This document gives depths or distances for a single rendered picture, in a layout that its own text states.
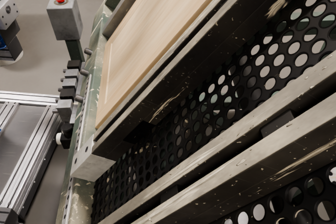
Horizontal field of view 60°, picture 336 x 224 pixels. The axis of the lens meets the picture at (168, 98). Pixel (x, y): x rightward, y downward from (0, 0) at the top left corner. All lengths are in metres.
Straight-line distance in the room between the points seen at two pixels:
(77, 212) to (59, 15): 0.97
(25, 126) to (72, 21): 0.78
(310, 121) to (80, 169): 0.63
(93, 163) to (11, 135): 1.25
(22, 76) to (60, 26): 1.20
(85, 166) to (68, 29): 0.90
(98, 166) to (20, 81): 1.92
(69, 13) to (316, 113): 1.32
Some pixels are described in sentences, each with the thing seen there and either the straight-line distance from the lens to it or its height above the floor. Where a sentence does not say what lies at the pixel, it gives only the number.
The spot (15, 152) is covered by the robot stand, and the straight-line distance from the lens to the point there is 1.89.
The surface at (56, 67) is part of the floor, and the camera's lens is 2.66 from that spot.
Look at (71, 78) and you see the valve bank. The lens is 1.36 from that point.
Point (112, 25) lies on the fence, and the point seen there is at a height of 0.94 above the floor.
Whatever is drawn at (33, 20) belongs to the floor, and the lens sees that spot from 3.35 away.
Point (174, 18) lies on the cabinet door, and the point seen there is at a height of 1.23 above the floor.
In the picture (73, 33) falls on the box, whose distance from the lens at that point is 1.55.
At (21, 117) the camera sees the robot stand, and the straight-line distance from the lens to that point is 2.05.
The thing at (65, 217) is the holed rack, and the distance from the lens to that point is 0.83.
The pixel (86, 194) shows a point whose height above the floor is 0.89.
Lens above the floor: 1.63
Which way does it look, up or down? 47 degrees down
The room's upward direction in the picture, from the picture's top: straight up
